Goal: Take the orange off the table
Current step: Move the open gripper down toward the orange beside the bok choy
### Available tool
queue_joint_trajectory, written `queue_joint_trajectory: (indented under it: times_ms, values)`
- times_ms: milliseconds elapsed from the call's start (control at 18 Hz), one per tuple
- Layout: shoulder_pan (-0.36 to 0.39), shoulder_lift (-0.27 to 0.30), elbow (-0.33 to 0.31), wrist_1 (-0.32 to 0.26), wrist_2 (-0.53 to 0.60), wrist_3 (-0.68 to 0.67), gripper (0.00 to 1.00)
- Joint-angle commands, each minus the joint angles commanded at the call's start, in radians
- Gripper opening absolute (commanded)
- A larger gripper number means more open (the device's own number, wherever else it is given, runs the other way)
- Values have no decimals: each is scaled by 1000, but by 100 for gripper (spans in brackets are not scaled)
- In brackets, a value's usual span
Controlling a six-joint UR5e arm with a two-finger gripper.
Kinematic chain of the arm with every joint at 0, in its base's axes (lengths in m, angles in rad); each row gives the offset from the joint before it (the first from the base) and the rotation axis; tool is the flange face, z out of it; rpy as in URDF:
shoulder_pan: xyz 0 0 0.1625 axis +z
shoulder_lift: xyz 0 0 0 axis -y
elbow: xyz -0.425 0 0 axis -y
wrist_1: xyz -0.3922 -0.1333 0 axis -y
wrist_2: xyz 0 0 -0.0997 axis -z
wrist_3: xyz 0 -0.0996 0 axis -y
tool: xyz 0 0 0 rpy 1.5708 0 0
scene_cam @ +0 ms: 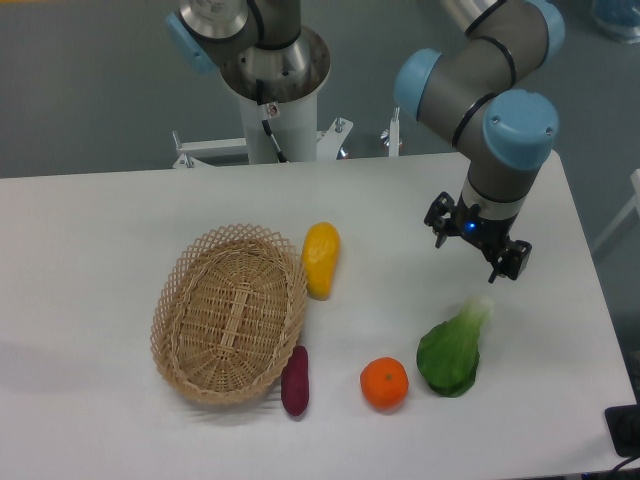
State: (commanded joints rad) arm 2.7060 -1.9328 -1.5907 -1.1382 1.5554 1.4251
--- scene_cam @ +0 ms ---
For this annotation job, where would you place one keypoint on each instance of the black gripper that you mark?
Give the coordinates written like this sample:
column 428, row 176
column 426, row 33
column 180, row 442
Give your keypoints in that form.
column 486, row 225

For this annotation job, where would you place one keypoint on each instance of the orange fruit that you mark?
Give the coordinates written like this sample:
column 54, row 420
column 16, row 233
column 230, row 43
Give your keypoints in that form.
column 384, row 383

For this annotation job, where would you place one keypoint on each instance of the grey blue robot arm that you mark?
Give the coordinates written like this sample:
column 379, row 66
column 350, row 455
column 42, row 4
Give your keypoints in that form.
column 470, row 100

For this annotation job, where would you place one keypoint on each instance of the green bok choy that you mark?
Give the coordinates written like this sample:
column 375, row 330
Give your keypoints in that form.
column 448, row 355

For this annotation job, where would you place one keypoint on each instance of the yellow mango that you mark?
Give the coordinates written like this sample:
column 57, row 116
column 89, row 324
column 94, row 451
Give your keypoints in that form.
column 320, row 256

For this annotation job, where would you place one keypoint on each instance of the purple sweet potato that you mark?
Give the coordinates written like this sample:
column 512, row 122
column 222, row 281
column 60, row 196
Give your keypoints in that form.
column 295, row 390

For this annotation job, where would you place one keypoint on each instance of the black device at table edge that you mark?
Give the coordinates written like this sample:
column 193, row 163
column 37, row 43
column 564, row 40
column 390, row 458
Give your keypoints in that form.
column 623, row 426

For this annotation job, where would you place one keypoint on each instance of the woven wicker basket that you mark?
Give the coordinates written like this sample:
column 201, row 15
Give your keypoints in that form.
column 230, row 315

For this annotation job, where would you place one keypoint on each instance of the blue bag in corner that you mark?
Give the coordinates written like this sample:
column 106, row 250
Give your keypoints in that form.
column 619, row 19

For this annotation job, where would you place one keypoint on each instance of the white frame at right edge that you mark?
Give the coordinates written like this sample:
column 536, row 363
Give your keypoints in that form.
column 626, row 218

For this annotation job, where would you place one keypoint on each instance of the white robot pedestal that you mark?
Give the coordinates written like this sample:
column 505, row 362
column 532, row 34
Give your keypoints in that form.
column 276, row 91

